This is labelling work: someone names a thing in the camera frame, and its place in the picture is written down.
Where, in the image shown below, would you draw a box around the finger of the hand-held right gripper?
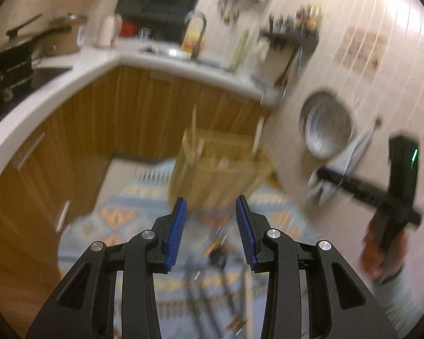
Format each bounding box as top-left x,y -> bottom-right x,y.
316,168 -> 378,208

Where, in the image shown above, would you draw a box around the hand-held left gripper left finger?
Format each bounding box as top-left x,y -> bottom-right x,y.
26,197 -> 189,339

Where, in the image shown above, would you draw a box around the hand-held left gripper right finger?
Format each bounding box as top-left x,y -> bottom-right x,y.
235,195 -> 398,339

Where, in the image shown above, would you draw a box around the beige slatted utensil basket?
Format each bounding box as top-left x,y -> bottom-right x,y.
167,127 -> 278,210

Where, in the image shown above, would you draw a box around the white stick utensil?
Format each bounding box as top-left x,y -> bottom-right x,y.
255,117 -> 265,151

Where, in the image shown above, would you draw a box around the wooden spatula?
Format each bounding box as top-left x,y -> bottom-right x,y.
191,105 -> 200,144

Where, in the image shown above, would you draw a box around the person's right forearm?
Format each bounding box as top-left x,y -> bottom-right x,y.
372,266 -> 416,338

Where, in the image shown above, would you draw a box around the person's right hand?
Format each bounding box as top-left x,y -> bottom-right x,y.
361,217 -> 409,279

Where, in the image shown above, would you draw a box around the blue patterned mat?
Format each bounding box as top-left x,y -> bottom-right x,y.
57,159 -> 327,339

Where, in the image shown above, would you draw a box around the metal steamer tray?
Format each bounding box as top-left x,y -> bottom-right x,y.
299,91 -> 356,159

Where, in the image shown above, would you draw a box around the hanging black ladle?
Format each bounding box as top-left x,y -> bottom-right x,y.
282,47 -> 304,97

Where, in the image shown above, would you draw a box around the wooden base cabinets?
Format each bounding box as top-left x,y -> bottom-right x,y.
0,64 -> 271,290

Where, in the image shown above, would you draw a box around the white hanging cloth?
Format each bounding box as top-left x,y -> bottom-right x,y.
256,38 -> 271,60

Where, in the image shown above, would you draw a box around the green tall roll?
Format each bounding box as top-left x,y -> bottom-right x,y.
231,28 -> 251,73

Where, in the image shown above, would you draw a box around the row of condiment bottles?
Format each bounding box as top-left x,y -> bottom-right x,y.
294,5 -> 323,32

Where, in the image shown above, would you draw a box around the steel sink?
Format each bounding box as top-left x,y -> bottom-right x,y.
140,44 -> 234,72

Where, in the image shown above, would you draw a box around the yellow dish soap bottle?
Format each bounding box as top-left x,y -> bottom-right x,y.
181,25 -> 201,52

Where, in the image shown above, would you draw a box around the metal faucet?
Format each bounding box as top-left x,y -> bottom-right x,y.
184,11 -> 208,61

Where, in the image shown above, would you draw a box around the water heater pipes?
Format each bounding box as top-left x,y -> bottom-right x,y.
217,0 -> 243,26

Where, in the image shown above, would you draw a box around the red plastic basket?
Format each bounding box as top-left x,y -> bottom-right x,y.
122,21 -> 139,38

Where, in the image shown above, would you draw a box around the white electric kettle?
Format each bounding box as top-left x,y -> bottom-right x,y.
97,13 -> 124,48

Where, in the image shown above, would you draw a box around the black gas stove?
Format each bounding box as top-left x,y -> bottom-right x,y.
0,64 -> 73,133

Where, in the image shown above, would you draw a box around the brown rice cooker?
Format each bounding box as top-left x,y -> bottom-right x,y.
44,14 -> 89,56

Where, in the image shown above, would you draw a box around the black wok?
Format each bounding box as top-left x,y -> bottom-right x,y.
0,13 -> 45,73

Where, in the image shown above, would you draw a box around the black wall shelf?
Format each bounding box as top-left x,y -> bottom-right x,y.
259,29 -> 320,59

